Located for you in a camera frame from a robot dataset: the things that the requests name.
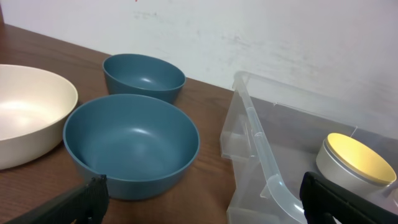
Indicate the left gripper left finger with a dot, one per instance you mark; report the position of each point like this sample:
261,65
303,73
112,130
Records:
86,203

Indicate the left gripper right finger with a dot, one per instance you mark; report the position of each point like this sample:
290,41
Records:
325,202

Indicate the small grey bowl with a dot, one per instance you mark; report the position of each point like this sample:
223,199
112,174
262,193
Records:
352,165

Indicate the small white bowl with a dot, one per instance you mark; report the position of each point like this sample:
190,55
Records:
336,172

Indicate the small yellow bowl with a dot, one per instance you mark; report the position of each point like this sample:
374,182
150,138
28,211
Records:
361,159

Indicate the blue bowl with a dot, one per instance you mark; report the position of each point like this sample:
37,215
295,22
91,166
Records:
143,75
141,144

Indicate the large cream bowl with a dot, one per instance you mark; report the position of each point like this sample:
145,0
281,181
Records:
35,104

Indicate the clear plastic storage container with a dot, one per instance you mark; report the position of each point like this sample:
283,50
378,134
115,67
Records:
272,134

